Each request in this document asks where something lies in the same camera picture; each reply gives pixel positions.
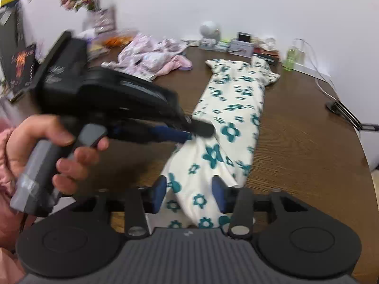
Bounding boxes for person's left hand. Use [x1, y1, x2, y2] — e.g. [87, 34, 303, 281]
[5, 115, 111, 196]

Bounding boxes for white teal-flowered garment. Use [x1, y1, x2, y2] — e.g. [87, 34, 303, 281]
[160, 58, 281, 230]

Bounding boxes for crumpled white tissue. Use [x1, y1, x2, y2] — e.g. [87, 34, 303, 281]
[257, 37, 279, 51]

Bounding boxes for pink floral garment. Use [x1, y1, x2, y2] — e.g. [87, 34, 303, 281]
[101, 32, 190, 82]

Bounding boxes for grey box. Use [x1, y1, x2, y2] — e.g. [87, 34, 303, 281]
[229, 40, 256, 58]

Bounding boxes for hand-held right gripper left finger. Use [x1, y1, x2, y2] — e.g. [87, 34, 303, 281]
[70, 176, 168, 240]

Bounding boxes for black printed box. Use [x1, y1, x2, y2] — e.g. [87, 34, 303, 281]
[9, 43, 41, 103]

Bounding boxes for white cable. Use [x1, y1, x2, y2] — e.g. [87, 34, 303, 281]
[293, 38, 338, 99]

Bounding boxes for patterned flower vase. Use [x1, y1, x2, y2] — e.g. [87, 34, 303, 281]
[85, 6, 117, 35]

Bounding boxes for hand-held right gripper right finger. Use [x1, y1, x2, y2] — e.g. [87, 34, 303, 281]
[211, 175, 309, 241]

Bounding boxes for clear green bottle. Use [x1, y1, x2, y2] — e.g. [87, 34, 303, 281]
[282, 45, 297, 72]

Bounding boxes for white robot figurine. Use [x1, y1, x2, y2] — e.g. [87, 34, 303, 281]
[199, 21, 221, 48]

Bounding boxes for white power strip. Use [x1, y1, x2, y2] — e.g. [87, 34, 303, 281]
[292, 62, 331, 79]

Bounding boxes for black board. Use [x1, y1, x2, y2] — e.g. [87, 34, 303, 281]
[0, 0, 26, 74]

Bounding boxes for plain pink garment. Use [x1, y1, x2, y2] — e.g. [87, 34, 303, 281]
[155, 54, 194, 77]

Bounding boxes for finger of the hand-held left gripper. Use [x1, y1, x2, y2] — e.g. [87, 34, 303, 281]
[107, 124, 194, 146]
[178, 115, 216, 139]

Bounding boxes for dark flat box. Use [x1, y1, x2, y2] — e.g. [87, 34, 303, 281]
[253, 51, 280, 66]

